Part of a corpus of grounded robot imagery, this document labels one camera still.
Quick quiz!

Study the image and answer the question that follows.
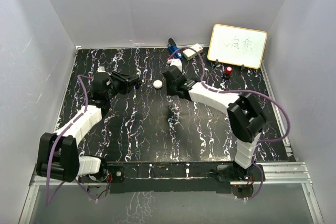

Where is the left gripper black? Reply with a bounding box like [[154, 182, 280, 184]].
[[106, 71, 139, 100]]

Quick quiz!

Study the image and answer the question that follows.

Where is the black earbud charging case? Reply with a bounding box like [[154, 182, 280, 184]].
[[135, 79, 142, 90]]

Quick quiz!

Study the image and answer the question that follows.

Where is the white earbud charging case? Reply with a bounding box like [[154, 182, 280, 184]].
[[153, 80, 163, 89]]

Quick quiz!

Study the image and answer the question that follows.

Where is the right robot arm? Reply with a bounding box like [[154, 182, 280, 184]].
[[163, 66, 267, 180]]

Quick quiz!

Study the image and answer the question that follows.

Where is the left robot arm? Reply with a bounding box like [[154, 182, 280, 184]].
[[36, 71, 141, 182]]

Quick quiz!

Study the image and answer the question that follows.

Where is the small white box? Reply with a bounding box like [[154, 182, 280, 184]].
[[182, 44, 203, 60]]

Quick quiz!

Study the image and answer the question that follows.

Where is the blue stapler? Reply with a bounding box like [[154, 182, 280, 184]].
[[167, 38, 183, 59]]

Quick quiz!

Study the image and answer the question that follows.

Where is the red emergency stop button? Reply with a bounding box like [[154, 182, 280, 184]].
[[223, 66, 233, 80]]

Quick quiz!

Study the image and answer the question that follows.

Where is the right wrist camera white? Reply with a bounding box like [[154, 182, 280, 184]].
[[167, 59, 183, 73]]

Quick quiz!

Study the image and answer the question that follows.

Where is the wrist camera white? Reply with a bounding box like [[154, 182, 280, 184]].
[[167, 59, 183, 73], [97, 66, 107, 73]]

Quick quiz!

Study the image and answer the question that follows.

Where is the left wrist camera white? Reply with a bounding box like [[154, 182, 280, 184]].
[[97, 66, 107, 73]]

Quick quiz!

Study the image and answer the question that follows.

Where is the whiteboard with yellow frame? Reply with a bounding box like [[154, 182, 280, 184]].
[[207, 24, 268, 69]]

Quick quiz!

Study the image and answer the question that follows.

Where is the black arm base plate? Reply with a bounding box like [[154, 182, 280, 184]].
[[78, 161, 266, 195]]

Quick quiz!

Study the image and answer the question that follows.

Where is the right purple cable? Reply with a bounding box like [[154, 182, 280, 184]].
[[167, 47, 291, 200]]

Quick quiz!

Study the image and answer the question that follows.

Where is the purple cable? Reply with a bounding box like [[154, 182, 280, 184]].
[[167, 47, 291, 200], [45, 74, 95, 206]]

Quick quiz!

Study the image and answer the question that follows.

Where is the aluminium rail frame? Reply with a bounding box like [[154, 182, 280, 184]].
[[20, 162, 324, 223]]

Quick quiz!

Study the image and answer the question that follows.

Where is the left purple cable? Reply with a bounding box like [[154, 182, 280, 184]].
[[45, 74, 95, 206]]

